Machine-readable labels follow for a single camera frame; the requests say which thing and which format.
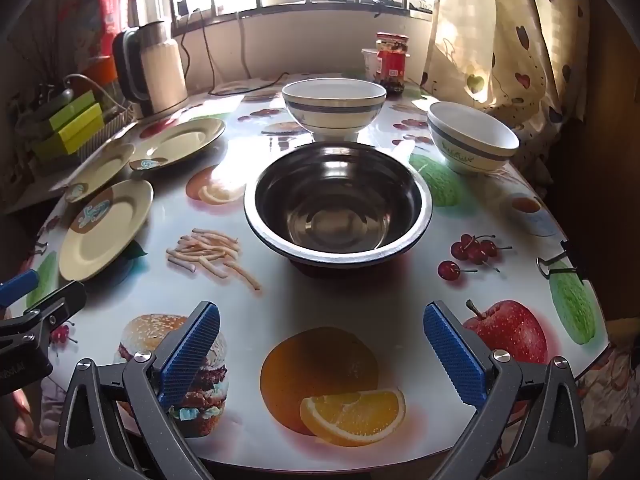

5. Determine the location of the black power cable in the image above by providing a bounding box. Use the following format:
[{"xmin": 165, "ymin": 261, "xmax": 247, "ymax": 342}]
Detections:
[
  {"xmin": 177, "ymin": 10, "xmax": 193, "ymax": 86},
  {"xmin": 199, "ymin": 9, "xmax": 287, "ymax": 97}
]

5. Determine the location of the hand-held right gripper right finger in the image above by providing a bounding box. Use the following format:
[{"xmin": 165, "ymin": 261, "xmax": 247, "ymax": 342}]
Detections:
[{"xmin": 422, "ymin": 301, "xmax": 588, "ymax": 480}]

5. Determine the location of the red package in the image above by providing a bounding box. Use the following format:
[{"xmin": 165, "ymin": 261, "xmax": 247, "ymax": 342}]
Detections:
[{"xmin": 97, "ymin": 0, "xmax": 131, "ymax": 56}]

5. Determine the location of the dry twig bundle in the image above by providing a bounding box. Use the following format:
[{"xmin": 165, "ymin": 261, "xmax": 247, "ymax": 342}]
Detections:
[{"xmin": 10, "ymin": 10, "xmax": 66, "ymax": 92}]

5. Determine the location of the white electric kettle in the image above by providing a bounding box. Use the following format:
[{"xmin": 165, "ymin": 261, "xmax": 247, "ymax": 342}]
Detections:
[{"xmin": 112, "ymin": 20, "xmax": 190, "ymax": 120}]

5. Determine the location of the green box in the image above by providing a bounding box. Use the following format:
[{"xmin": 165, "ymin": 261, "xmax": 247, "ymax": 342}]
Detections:
[
  {"xmin": 32, "ymin": 102, "xmax": 103, "ymax": 156},
  {"xmin": 48, "ymin": 90, "xmax": 98, "ymax": 131}
]

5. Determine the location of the white bowl blue leaf print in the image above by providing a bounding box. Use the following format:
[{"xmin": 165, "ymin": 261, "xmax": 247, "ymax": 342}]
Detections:
[{"xmin": 426, "ymin": 101, "xmax": 521, "ymax": 176}]

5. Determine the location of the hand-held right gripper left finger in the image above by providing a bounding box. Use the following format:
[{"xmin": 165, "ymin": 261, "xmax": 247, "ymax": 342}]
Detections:
[{"xmin": 54, "ymin": 301, "xmax": 236, "ymax": 480}]

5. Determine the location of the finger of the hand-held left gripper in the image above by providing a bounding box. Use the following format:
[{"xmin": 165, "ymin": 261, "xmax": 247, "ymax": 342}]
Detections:
[
  {"xmin": 0, "ymin": 280, "xmax": 87, "ymax": 355},
  {"xmin": 0, "ymin": 269, "xmax": 41, "ymax": 307}
]

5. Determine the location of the white plastic tub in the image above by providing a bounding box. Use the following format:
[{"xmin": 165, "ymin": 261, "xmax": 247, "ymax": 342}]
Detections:
[{"xmin": 361, "ymin": 48, "xmax": 381, "ymax": 83}]

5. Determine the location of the orange box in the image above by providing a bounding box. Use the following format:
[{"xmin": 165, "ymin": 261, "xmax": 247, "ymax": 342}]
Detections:
[{"xmin": 80, "ymin": 55, "xmax": 118, "ymax": 86}]

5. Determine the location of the glass jar red label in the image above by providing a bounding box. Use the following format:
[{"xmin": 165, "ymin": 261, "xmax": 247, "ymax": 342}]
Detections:
[{"xmin": 375, "ymin": 31, "xmax": 407, "ymax": 97}]

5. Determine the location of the grey ribbed basket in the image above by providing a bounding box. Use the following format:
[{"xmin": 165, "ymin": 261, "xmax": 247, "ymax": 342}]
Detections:
[{"xmin": 75, "ymin": 110, "xmax": 138, "ymax": 161}]

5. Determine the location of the food print tablecloth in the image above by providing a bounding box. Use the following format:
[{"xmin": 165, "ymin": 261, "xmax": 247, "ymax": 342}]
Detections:
[{"xmin": 15, "ymin": 77, "xmax": 611, "ymax": 463}]

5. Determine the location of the white bowl blue double stripe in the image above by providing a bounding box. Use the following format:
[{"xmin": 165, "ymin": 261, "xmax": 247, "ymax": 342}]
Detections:
[{"xmin": 281, "ymin": 78, "xmax": 387, "ymax": 143}]

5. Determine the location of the stainless steel bowl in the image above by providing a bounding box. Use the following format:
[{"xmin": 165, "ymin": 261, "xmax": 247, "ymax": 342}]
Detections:
[{"xmin": 244, "ymin": 142, "xmax": 433, "ymax": 267}]

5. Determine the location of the cream heart print curtain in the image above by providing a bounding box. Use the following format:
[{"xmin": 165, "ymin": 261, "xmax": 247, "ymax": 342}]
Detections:
[{"xmin": 420, "ymin": 0, "xmax": 593, "ymax": 171}]

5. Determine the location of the yellow plate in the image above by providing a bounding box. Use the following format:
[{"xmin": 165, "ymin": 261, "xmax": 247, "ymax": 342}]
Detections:
[
  {"xmin": 58, "ymin": 178, "xmax": 154, "ymax": 282},
  {"xmin": 64, "ymin": 143, "xmax": 137, "ymax": 205},
  {"xmin": 129, "ymin": 117, "xmax": 227, "ymax": 172}
]

